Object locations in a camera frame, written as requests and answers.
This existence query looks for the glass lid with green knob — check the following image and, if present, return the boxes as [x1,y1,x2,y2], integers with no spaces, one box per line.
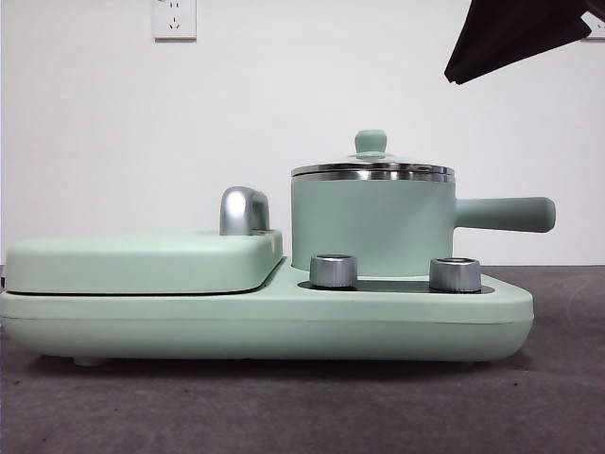
[290,130,458,176]

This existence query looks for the silver control knob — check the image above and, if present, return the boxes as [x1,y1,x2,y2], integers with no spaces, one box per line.
[309,253,359,289]
[428,256,482,292]

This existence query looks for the green breakfast machine base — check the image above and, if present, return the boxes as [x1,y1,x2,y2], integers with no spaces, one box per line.
[0,264,537,368]

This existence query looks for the green hinged griddle cover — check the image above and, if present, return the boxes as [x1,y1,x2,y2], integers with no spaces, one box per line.
[4,227,285,295]

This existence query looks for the white wall socket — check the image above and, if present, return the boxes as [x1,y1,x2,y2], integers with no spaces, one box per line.
[151,0,198,43]
[579,9,605,43]

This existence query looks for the green pot with handle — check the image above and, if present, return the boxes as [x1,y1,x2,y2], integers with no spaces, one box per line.
[288,172,557,278]

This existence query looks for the silver griddle cover handle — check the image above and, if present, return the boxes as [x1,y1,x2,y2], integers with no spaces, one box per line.
[219,186,273,236]

